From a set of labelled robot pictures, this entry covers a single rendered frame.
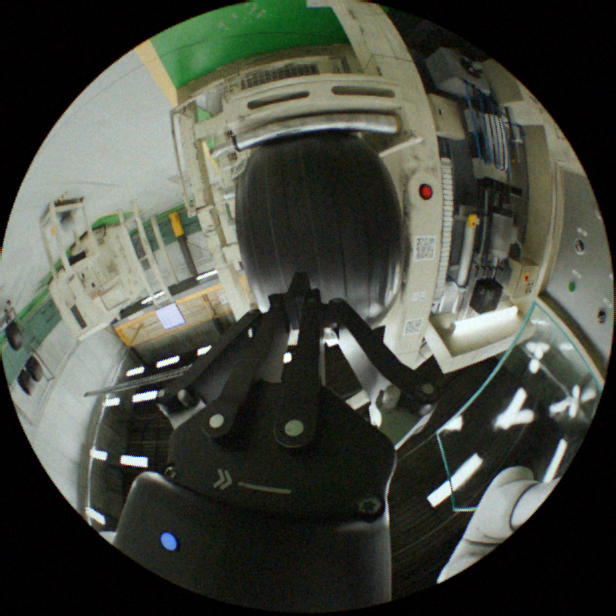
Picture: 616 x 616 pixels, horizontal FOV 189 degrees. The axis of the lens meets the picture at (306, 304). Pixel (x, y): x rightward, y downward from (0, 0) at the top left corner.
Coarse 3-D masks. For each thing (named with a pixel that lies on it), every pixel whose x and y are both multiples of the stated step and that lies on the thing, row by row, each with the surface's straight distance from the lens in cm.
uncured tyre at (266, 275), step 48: (288, 144) 40; (336, 144) 37; (240, 192) 36; (288, 192) 30; (336, 192) 29; (384, 192) 32; (240, 240) 34; (288, 240) 28; (336, 240) 28; (384, 240) 30; (336, 288) 30; (384, 288) 33
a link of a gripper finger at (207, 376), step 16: (240, 320) 14; (256, 320) 14; (224, 336) 12; (240, 336) 12; (208, 352) 11; (224, 352) 11; (240, 352) 12; (192, 368) 11; (208, 368) 10; (224, 368) 11; (176, 384) 11; (192, 384) 10; (208, 384) 11; (224, 384) 12; (160, 400) 10; (176, 400) 10; (208, 400) 11
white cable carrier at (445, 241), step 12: (444, 168) 61; (444, 180) 61; (444, 192) 60; (444, 204) 61; (444, 216) 61; (444, 228) 62; (444, 240) 63; (444, 252) 64; (444, 264) 66; (444, 276) 68
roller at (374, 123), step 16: (256, 128) 44; (272, 128) 42; (288, 128) 42; (304, 128) 42; (320, 128) 42; (336, 128) 43; (352, 128) 43; (368, 128) 44; (384, 128) 45; (240, 144) 43; (256, 144) 43
